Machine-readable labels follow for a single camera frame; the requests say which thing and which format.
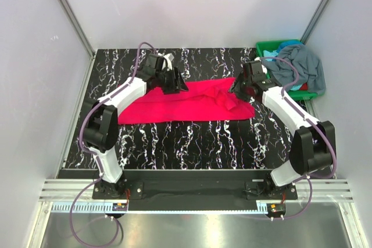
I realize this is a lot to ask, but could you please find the green plastic bin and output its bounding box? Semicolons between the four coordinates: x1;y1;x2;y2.
256;39;323;100

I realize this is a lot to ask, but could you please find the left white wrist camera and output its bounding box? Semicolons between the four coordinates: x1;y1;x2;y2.
162;53;174;71

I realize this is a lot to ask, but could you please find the black marbled table mat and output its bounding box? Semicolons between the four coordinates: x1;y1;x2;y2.
62;48;292;170

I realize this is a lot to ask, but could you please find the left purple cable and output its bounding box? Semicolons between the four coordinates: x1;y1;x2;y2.
69;41;156;246

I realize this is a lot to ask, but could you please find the grey t shirt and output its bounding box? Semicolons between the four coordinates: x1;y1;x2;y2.
261;44;326;95

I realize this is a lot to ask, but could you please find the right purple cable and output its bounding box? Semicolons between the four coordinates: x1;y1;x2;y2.
261;56;338;220

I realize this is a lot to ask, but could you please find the red t shirt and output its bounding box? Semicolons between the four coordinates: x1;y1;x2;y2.
118;78;255;125

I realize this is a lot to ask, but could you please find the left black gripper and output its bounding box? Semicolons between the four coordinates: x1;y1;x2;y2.
155;67;188;95

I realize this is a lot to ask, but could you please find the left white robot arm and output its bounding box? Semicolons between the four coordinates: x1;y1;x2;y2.
78;53;188;199

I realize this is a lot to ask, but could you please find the left aluminium frame post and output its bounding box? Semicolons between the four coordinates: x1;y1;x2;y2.
58;0;95;58

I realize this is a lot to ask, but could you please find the aluminium front rail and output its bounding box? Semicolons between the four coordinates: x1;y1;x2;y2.
39;179;353;214

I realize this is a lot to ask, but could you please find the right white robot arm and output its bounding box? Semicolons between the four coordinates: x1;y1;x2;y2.
229;59;337;200

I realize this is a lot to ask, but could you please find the light blue t shirt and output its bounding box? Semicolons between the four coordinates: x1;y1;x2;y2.
263;50;278;62

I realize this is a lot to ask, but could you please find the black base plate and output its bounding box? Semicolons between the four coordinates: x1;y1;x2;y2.
92;169;299;211

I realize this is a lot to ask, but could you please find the purple cable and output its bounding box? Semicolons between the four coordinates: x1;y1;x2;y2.
261;56;338;220
69;41;156;246

